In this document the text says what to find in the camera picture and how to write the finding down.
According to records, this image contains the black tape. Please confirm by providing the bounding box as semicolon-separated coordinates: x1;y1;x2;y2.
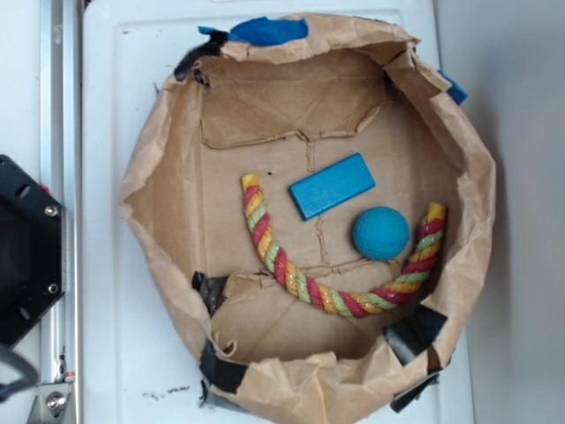
200;341;249;394
173;30;229;82
383;305;448;366
192;271;230;316

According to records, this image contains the blue textured ball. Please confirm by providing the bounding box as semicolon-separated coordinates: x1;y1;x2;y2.
352;207;411;261

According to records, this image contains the metal corner bracket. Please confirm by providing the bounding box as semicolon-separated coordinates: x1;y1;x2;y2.
26;382;72;424

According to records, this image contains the aluminium extrusion rail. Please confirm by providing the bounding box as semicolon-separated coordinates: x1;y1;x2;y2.
38;0;83;383

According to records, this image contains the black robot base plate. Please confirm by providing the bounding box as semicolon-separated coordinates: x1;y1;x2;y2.
0;155;64;347

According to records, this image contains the brown paper bag bin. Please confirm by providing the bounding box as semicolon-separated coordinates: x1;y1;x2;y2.
121;14;496;423

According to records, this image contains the blue painter tape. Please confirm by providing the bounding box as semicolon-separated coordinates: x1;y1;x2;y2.
199;17;309;47
438;70;469;105

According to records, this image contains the multicolour twisted rope toy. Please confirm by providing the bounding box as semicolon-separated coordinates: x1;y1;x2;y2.
241;173;448;318

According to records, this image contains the white plastic tray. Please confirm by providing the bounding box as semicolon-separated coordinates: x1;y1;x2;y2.
80;0;476;424

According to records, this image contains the black tape lower right edge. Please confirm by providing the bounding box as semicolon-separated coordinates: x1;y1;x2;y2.
389;370;441;413

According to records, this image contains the black tape top left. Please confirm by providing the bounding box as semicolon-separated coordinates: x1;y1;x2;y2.
173;30;229;82

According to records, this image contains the black tape bottom right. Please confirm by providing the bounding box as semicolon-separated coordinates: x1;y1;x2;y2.
383;305;448;366

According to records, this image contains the black cable bottom left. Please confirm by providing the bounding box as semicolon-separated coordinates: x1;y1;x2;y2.
0;342;40;402

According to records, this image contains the black tape inner left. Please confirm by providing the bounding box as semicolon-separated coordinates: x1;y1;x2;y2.
192;271;230;316

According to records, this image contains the blue painter tape right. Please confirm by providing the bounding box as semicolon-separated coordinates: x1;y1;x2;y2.
438;70;469;105

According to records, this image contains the black tape bottom left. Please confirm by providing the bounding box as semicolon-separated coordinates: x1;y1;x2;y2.
200;341;249;394

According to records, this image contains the blue painter tape top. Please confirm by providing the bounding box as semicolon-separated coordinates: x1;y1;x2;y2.
199;17;309;47

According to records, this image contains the blue rectangular block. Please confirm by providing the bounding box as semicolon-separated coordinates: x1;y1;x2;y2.
289;153;376;221

